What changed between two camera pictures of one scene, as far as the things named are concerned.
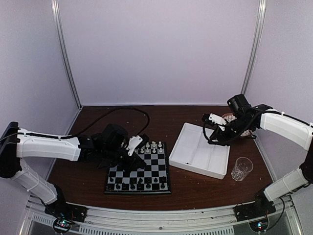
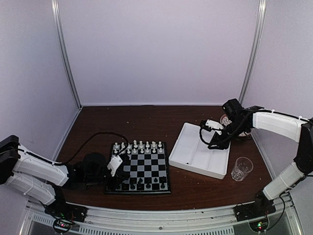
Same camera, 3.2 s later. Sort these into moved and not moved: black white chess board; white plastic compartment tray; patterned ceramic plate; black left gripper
Moved: black left gripper
Not moved: black white chess board; white plastic compartment tray; patterned ceramic plate
